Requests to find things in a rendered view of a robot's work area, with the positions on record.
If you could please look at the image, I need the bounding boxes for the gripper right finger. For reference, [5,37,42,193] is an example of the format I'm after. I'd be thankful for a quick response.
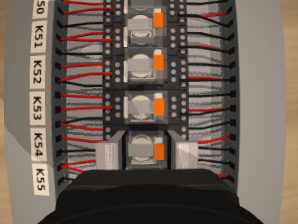
[164,130,198,169]

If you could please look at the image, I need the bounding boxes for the grey mounting plate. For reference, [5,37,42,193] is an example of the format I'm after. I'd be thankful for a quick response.
[66,0,224,179]

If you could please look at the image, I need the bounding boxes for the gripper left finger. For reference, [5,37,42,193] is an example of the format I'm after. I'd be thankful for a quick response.
[95,131,128,170]

